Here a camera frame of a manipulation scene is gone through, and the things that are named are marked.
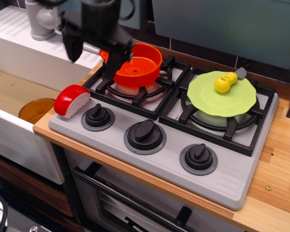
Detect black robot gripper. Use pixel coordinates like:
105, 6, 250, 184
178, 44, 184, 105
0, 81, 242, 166
59, 9, 135, 84

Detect yellow handled toy spatula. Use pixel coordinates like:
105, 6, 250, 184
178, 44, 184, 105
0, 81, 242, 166
214, 67, 247, 93

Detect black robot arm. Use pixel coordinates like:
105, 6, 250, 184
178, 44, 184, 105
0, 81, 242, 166
58, 0, 135, 83

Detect orange toy saucepan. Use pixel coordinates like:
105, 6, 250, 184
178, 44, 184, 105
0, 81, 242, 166
102, 43, 163, 88

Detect teal cabinet box left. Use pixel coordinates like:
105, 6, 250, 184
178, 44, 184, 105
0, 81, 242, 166
119, 0, 149, 29

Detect grey toy faucet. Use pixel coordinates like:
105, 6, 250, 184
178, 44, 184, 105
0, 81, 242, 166
25, 0, 61, 41

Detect left black stove knob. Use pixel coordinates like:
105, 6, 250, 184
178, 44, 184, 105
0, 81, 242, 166
81, 103, 115, 131

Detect black stove knob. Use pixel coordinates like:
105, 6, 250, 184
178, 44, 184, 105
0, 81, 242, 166
124, 119, 167, 155
179, 144, 218, 176
81, 103, 115, 131

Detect left black burner grate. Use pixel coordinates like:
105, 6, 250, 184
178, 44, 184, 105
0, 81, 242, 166
83, 56, 191, 120

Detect black burner grate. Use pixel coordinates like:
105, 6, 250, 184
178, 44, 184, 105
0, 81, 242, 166
159, 66, 279, 158
83, 56, 191, 120

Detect white toy sink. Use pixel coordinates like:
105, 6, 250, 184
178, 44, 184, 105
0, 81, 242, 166
0, 5, 102, 185

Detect amber plastic bowl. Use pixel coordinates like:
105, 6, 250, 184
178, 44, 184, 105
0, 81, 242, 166
18, 98, 55, 124

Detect middle black stove knob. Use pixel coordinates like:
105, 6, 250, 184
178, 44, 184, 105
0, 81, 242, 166
124, 119, 167, 155

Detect light green round cloth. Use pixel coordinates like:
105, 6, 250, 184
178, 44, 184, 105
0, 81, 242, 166
187, 71, 257, 117

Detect grey toy stove top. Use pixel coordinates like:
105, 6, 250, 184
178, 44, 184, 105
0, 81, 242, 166
47, 54, 280, 210

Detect right black stove knob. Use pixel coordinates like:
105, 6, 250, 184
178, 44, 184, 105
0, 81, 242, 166
179, 144, 218, 176

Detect toy oven door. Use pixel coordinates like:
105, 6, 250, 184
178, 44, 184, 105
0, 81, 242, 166
70, 162, 241, 232

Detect right black burner grate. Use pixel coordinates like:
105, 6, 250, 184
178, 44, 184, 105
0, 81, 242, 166
159, 66, 279, 158

